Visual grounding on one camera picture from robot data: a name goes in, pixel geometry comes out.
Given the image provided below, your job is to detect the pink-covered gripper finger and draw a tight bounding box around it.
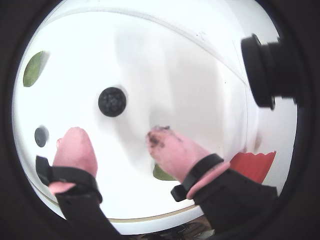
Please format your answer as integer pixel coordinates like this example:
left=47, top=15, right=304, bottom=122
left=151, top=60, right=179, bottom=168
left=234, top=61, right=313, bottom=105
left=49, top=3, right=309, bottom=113
left=145, top=125, right=279, bottom=235
left=35, top=126, right=124, bottom=236

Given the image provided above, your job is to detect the red collapsible silicone cup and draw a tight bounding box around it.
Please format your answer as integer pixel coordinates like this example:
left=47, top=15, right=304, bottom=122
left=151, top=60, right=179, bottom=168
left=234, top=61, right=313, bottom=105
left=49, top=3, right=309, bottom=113
left=228, top=150, right=277, bottom=186

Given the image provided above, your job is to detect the medium green leaf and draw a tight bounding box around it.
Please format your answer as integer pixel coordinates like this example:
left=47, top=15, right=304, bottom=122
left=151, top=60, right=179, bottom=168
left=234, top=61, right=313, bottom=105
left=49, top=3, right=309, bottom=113
left=152, top=162, right=178, bottom=181

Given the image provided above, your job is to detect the large green leaf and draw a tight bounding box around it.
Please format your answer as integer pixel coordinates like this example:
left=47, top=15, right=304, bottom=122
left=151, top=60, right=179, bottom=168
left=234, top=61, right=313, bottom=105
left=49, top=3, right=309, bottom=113
left=22, top=50, right=50, bottom=88

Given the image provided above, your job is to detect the white paper sheet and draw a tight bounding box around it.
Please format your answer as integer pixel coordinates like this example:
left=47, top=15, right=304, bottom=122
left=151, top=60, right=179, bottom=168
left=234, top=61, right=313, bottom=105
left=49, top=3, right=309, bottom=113
left=12, top=14, right=248, bottom=221

